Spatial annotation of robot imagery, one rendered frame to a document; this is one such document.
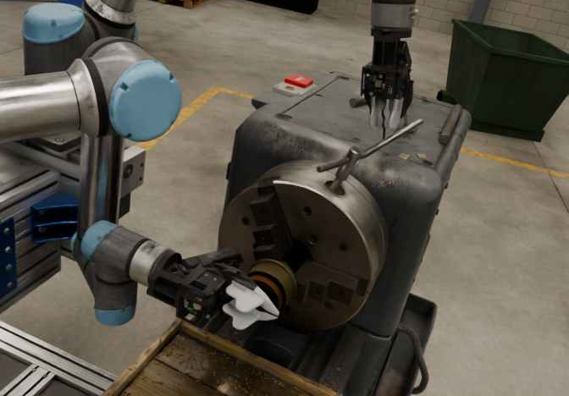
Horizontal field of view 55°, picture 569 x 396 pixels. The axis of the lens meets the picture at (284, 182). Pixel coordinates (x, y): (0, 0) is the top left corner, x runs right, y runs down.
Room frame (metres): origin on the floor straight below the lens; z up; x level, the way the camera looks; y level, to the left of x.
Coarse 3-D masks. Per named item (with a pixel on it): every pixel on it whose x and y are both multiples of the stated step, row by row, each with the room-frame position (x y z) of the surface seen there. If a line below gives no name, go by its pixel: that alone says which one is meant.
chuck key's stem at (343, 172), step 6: (354, 150) 0.88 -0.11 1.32; (360, 150) 0.89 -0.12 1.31; (348, 156) 0.88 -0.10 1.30; (354, 156) 0.87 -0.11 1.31; (354, 162) 0.88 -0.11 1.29; (342, 168) 0.88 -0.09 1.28; (348, 168) 0.88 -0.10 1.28; (336, 174) 0.88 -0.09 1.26; (342, 174) 0.88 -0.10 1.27; (348, 174) 0.88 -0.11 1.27; (336, 180) 0.88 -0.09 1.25; (342, 180) 0.88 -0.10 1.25; (330, 186) 0.89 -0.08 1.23; (336, 186) 0.88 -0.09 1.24
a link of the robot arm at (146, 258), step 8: (152, 240) 0.79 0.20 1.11; (144, 248) 0.76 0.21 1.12; (152, 248) 0.76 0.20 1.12; (160, 248) 0.76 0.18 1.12; (168, 248) 0.77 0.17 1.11; (136, 256) 0.74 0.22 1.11; (144, 256) 0.74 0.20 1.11; (152, 256) 0.74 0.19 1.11; (160, 256) 0.75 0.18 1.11; (136, 264) 0.73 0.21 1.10; (144, 264) 0.73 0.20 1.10; (152, 264) 0.73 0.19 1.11; (136, 272) 0.73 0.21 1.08; (144, 272) 0.72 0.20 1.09; (136, 280) 0.73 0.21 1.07; (144, 280) 0.72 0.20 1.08
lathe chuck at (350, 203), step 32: (256, 192) 0.89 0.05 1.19; (288, 192) 0.87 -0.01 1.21; (320, 192) 0.85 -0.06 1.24; (352, 192) 0.91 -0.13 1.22; (224, 224) 0.91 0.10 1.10; (256, 224) 0.89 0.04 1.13; (288, 224) 0.87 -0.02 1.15; (320, 224) 0.85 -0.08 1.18; (352, 224) 0.83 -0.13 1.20; (288, 256) 0.93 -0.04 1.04; (320, 256) 0.84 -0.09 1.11; (352, 256) 0.82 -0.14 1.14; (288, 320) 0.85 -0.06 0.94; (320, 320) 0.83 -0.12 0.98
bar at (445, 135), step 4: (456, 104) 1.43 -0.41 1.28; (456, 108) 1.39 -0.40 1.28; (460, 108) 1.41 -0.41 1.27; (452, 112) 1.36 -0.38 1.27; (456, 112) 1.36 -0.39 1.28; (460, 112) 1.39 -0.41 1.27; (452, 116) 1.32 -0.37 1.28; (456, 116) 1.33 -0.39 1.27; (448, 120) 1.29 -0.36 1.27; (452, 120) 1.28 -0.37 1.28; (456, 120) 1.31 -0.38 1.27; (448, 124) 1.25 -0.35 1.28; (452, 124) 1.25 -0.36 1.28; (444, 128) 1.23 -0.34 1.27; (448, 128) 1.22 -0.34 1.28; (452, 128) 1.24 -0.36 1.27; (444, 132) 1.19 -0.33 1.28; (448, 132) 1.19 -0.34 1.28; (440, 136) 1.17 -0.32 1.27; (444, 136) 1.17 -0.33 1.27; (448, 136) 1.17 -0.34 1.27; (440, 140) 1.17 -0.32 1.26; (444, 140) 1.17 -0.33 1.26; (448, 140) 1.17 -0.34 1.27
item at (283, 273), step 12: (252, 264) 0.79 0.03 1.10; (264, 264) 0.78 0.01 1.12; (276, 264) 0.78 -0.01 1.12; (252, 276) 0.75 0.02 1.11; (264, 276) 0.75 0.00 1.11; (276, 276) 0.75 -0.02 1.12; (288, 276) 0.77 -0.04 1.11; (264, 288) 0.72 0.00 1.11; (276, 288) 0.73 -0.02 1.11; (288, 288) 0.75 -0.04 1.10; (276, 300) 0.71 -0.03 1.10; (288, 300) 0.75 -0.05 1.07
